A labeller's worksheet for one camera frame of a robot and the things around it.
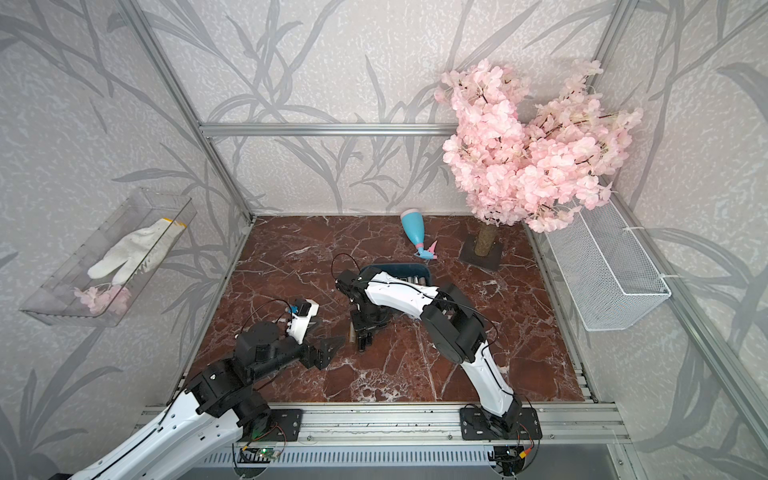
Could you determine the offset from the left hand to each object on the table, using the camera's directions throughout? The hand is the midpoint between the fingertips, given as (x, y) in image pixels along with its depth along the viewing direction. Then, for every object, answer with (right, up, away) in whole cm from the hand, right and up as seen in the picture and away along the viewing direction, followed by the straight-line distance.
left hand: (334, 333), depth 72 cm
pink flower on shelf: (-44, +11, -12) cm, 47 cm away
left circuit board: (-18, -29, -1) cm, 34 cm away
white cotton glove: (-45, +21, -3) cm, 49 cm away
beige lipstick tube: (+2, -5, +16) cm, 17 cm away
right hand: (+6, -4, +16) cm, 18 cm away
